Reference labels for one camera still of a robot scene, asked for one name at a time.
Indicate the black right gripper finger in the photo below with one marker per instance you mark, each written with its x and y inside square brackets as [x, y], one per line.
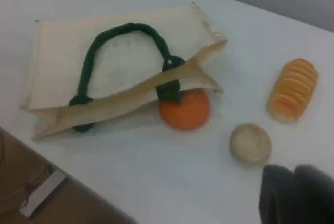
[318, 198]
[279, 198]

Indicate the brown potato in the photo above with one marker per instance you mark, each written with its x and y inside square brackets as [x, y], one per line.
[250, 144]

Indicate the ridged golden bread loaf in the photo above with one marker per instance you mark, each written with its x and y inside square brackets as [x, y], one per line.
[293, 91]

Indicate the orange pumpkin toy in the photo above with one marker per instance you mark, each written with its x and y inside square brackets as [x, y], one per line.
[185, 114]

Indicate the grey rectangular label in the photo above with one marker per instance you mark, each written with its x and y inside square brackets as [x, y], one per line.
[43, 192]

